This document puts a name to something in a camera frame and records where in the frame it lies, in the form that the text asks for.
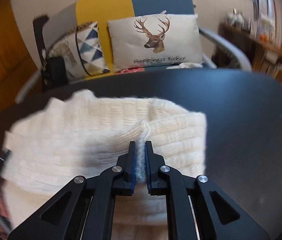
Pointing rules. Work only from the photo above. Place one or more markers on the cream knitted sweater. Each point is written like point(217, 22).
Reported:
point(85, 135)

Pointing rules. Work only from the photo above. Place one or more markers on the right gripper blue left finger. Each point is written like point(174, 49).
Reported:
point(84, 207)

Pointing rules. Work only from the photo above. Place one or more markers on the geometric triangle print cushion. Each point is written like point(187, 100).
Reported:
point(81, 52)

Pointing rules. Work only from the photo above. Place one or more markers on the black rolled mat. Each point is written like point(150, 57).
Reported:
point(38, 24)

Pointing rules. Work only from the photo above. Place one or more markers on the oranges on table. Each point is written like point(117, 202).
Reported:
point(264, 37)

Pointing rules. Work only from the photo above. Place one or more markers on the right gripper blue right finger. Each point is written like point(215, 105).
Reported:
point(196, 207)

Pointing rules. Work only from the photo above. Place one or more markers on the wooden side table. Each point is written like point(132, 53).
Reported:
point(263, 56)

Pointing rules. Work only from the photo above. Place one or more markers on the deer print cushion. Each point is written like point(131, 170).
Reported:
point(155, 40)

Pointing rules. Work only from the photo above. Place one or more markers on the black handbag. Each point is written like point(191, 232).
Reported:
point(53, 73)

